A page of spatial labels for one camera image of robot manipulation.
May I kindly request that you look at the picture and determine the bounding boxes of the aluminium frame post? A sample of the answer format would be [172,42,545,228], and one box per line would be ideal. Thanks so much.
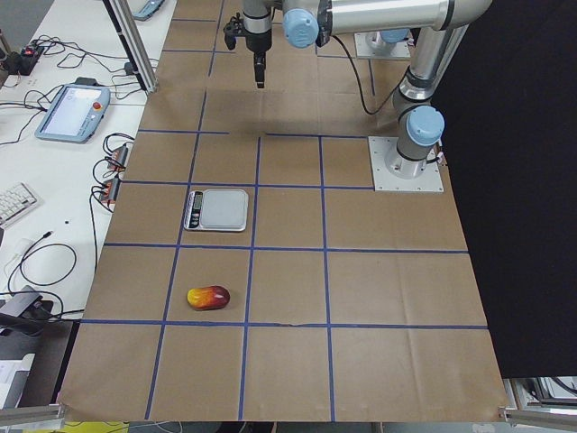
[103,0,159,95]

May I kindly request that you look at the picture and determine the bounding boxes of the silver digital kitchen scale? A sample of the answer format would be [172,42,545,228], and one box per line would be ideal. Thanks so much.
[183,189,249,232]

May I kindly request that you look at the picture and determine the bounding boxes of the white keyboard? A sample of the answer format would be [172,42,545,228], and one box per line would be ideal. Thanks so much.
[1,182,41,229]

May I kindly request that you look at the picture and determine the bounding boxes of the blue teach pendant tablet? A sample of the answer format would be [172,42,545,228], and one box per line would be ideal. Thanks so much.
[34,84,111,143]

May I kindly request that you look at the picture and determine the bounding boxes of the red yellow mango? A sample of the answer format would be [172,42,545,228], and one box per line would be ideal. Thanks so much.
[187,285,231,311]

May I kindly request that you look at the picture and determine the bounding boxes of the black power adapter brick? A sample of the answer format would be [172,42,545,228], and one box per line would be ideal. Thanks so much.
[124,62,135,76]

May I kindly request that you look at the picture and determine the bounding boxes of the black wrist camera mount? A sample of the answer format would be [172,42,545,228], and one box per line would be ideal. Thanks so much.
[223,13,246,51]

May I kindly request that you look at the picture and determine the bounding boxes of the black power strip red switch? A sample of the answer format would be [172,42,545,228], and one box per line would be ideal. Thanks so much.
[18,43,44,76]

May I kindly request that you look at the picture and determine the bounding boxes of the brown paper mat blue grid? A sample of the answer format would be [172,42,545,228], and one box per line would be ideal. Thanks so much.
[59,1,506,421]

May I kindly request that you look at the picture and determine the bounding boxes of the orange black adapter box lower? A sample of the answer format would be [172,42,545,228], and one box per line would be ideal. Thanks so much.
[99,177,122,206]

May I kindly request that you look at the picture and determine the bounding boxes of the orange black adapter box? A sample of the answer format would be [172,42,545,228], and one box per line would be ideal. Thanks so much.
[108,143,129,172]
[99,177,122,206]

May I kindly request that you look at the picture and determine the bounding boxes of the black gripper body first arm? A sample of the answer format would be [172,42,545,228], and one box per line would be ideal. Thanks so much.
[243,16,272,68]

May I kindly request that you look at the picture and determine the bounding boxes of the orange black adapter box upper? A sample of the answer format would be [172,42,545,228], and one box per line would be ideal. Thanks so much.
[108,143,129,172]

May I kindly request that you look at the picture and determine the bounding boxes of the grey usb hub dock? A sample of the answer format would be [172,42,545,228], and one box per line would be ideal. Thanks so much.
[1,286,43,336]

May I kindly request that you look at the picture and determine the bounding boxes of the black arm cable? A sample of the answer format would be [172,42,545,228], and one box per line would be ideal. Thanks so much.
[330,34,404,115]

